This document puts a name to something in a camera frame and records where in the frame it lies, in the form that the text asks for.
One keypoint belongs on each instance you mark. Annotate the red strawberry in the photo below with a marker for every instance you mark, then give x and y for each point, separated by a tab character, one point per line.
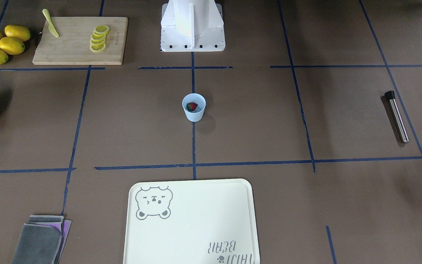
191	107

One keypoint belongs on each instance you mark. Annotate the stainless steel muddler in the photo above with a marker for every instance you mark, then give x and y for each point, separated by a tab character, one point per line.
391	99

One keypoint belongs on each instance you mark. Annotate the bamboo cutting board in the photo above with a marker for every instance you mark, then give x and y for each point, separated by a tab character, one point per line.
72	45

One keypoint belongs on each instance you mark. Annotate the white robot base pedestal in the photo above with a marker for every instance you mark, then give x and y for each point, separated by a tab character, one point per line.
192	26

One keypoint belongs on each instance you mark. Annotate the cream bear serving tray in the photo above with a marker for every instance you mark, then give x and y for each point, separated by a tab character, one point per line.
209	221

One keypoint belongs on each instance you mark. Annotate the lemon slices row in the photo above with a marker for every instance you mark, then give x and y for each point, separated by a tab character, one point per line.
98	39

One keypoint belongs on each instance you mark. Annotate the grey folded cloth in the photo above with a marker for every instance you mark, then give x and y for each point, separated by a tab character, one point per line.
42	240

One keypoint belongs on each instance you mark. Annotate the yellow-green plastic knife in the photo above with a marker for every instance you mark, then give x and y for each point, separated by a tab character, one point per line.
51	26

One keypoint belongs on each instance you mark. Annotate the light blue plastic cup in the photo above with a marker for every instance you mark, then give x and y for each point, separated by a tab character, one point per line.
200	100

